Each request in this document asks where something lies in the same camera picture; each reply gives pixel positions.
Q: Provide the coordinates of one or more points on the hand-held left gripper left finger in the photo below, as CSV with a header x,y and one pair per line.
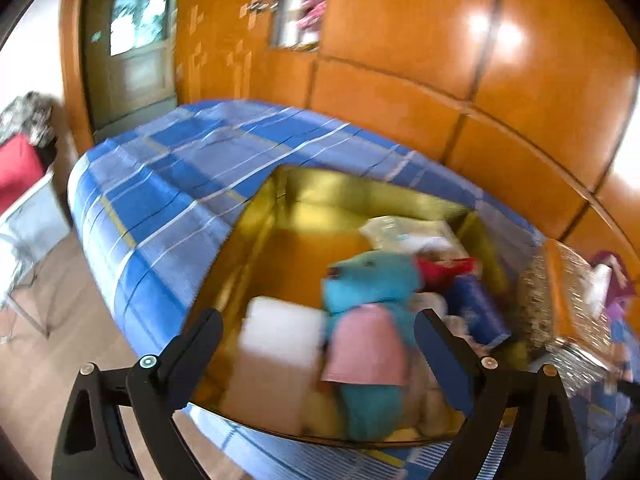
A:
x,y
212,330

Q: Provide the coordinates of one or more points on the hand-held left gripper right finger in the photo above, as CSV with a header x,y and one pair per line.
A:
x,y
442,365

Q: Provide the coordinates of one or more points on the white plush with blue stripes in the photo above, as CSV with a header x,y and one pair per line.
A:
x,y
435,305

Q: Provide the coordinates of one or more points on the red-haired rag doll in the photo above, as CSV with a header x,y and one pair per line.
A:
x,y
440,270

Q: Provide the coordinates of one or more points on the teal plush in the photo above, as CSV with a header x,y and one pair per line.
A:
x,y
380,280

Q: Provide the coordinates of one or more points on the gold gift box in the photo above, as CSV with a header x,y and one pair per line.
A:
x,y
300,250

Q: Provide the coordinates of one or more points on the white soft block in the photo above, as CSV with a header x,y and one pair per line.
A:
x,y
280,330

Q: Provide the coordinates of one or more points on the blue plaid bedsheet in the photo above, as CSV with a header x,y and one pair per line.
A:
x,y
165,195

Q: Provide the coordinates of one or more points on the white folding rack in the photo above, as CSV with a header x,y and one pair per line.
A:
x,y
30,225

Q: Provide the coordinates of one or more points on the red bag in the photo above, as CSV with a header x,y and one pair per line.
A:
x,y
17,170

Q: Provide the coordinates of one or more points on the door with glass pane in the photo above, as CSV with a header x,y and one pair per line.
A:
x,y
135,80

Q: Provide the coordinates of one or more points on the grey patterned cloth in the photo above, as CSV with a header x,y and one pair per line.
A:
x,y
27,115

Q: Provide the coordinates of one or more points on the orange wooden wardrobe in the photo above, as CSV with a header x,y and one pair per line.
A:
x,y
400,60

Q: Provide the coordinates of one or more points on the pink flowers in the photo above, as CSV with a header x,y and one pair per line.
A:
x,y
312,10

